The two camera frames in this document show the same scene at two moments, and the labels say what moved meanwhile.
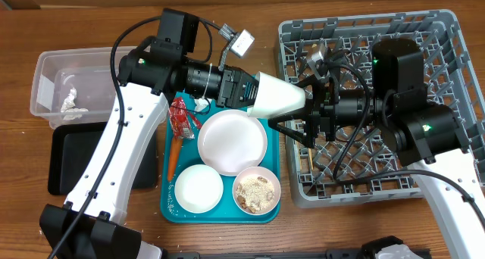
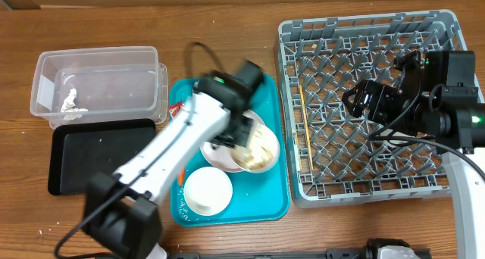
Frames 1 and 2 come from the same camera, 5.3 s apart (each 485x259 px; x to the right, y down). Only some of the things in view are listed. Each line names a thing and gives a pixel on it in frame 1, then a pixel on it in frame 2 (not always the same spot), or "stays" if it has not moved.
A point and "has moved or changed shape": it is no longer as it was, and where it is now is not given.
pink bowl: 256,190 → 262,149
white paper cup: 275,97 has moved or changed shape
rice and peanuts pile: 255,194 → 261,152
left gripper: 230,81 → 237,135
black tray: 73,147 stays
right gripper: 327,109 → 384,102
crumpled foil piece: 69,106 stays
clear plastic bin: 73,85 stays
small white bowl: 198,188 has moved or changed shape
